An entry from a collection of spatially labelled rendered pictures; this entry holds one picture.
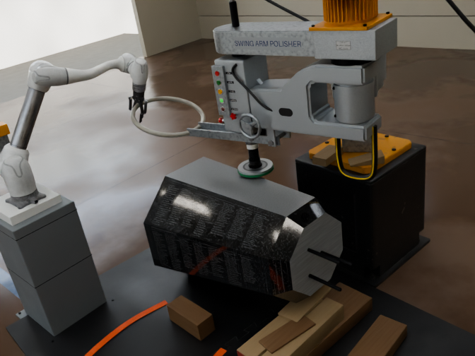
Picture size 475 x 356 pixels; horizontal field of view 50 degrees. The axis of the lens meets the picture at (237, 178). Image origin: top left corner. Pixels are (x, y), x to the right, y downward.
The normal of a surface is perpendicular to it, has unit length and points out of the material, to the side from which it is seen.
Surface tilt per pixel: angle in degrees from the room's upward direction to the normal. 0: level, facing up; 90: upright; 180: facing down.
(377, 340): 0
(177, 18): 90
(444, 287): 0
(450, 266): 0
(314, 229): 90
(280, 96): 90
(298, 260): 90
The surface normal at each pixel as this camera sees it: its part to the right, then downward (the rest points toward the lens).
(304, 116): -0.59, 0.44
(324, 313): -0.14, -0.89
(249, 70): 0.80, 0.16
